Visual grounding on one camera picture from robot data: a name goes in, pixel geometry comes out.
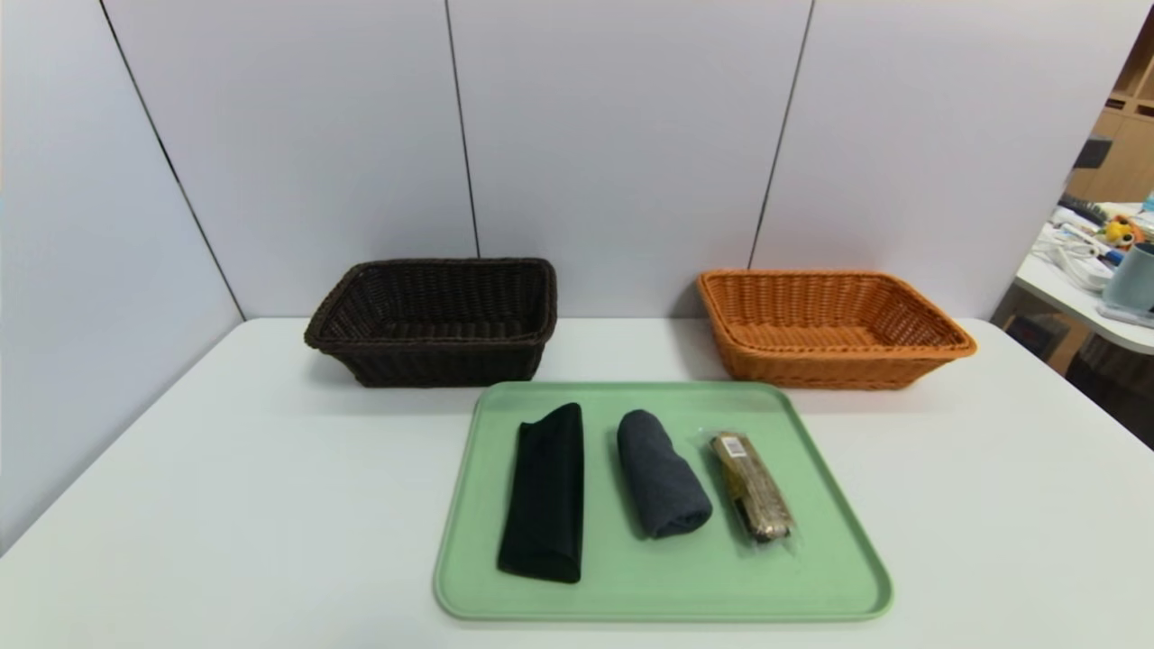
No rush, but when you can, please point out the black cloth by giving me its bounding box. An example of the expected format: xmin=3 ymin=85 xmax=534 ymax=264
xmin=497 ymin=402 xmax=585 ymax=584

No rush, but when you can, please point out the grey towel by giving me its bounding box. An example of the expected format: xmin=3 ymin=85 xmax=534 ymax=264
xmin=617 ymin=409 xmax=714 ymax=541

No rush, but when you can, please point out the clear-wrapped brown snack bar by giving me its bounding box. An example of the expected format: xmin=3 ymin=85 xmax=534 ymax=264
xmin=701 ymin=429 xmax=801 ymax=553

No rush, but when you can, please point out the dark brown wicker basket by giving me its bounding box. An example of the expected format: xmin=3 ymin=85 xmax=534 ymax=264
xmin=304 ymin=258 xmax=558 ymax=388

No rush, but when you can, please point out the orange wicker basket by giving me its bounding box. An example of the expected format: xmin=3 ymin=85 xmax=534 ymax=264
xmin=696 ymin=269 xmax=978 ymax=390

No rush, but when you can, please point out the light green plastic tray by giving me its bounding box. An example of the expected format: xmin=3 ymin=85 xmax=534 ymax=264
xmin=433 ymin=380 xmax=894 ymax=623

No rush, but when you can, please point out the brown cardboard box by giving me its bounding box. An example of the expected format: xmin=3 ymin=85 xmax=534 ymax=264
xmin=1003 ymin=311 xmax=1074 ymax=366

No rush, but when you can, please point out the white background table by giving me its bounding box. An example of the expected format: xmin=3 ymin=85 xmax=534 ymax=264
xmin=1014 ymin=203 xmax=1154 ymax=355

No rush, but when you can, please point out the black office chair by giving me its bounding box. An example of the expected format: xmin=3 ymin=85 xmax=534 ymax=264
xmin=1068 ymin=338 xmax=1154 ymax=448

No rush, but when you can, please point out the grey-blue plastic container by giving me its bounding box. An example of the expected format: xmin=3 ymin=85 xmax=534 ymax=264
xmin=1098 ymin=242 xmax=1154 ymax=327

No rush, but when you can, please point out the wooden shelf unit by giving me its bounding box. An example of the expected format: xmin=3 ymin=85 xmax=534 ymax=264
xmin=1064 ymin=18 xmax=1154 ymax=205

